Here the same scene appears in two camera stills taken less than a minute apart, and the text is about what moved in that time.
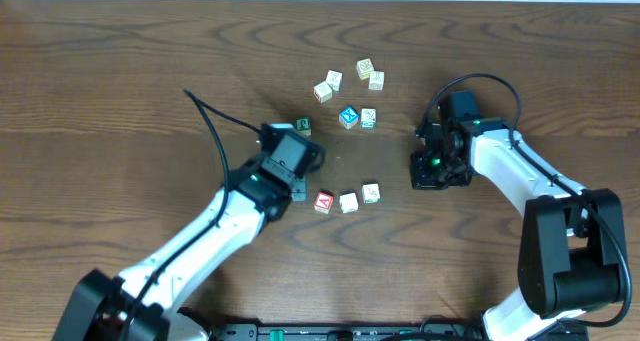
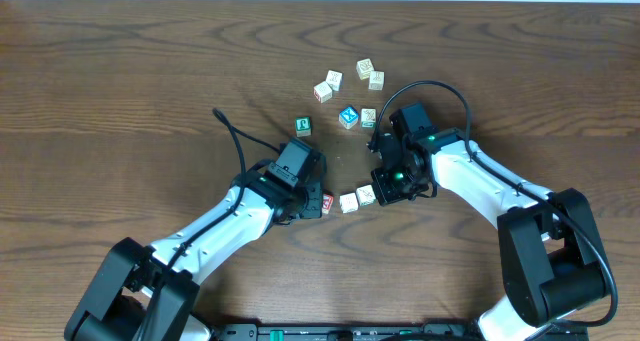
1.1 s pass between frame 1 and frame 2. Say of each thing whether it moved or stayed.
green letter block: stayed
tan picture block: stayed
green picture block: moved
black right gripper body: moved
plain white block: stayed
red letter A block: stayed
